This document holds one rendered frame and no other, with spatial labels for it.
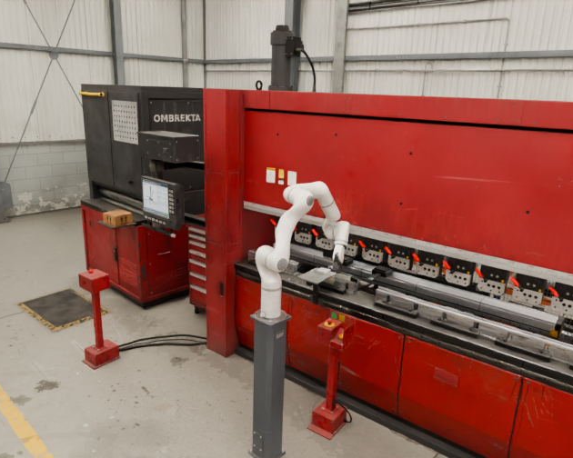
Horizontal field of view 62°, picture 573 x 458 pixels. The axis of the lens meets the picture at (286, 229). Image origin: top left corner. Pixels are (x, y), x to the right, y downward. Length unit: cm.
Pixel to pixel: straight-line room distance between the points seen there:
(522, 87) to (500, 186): 424
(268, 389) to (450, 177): 169
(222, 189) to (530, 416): 261
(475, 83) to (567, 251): 468
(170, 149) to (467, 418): 274
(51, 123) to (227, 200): 614
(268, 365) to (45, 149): 737
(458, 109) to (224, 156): 178
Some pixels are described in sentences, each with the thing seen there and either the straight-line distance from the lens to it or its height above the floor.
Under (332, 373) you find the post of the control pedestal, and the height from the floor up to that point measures 42.
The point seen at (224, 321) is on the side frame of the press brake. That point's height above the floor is 36.
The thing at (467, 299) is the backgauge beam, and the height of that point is 97.
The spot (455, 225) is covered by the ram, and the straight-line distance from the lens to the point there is 308.
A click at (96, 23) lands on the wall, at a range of 1001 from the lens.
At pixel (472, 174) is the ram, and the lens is 300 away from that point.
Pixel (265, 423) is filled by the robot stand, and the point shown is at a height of 31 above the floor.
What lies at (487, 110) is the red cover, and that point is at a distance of 294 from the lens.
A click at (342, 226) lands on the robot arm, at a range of 302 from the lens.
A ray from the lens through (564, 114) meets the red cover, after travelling 287.
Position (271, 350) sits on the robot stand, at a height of 82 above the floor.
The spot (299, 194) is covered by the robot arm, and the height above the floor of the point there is 174.
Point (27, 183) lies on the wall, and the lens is 957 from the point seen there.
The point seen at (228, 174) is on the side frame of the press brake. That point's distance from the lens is 383.
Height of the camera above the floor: 230
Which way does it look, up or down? 16 degrees down
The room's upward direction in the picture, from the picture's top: 2 degrees clockwise
